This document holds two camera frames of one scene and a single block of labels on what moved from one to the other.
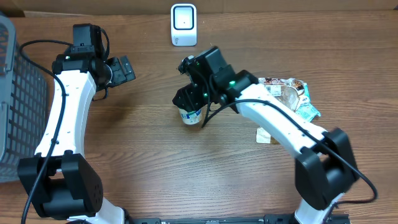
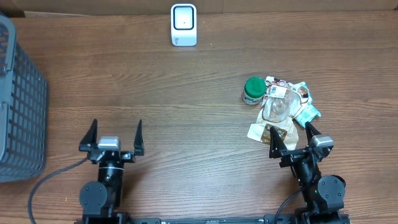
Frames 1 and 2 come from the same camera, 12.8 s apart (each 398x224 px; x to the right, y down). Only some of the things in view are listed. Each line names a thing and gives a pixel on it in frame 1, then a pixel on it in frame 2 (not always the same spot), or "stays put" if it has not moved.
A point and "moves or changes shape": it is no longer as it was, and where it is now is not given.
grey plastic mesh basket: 24,104 stays put
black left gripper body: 123,71 to 110,155
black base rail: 278,219 stays put
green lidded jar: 191,117 moves or changes shape
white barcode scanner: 183,20 stays put
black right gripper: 190,94 to 278,146
